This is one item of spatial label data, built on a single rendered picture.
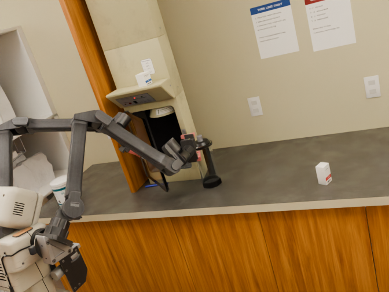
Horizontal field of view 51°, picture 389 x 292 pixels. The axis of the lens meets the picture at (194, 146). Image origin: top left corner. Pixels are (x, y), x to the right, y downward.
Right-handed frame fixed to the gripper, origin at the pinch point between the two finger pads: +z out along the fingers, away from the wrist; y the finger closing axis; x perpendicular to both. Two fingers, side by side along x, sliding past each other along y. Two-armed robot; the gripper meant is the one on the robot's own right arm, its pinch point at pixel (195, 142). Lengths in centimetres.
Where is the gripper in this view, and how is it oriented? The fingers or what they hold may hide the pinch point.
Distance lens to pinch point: 197.4
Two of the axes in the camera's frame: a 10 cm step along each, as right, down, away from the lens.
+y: -2.7, -9.1, -3.2
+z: 3.5, -4.1, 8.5
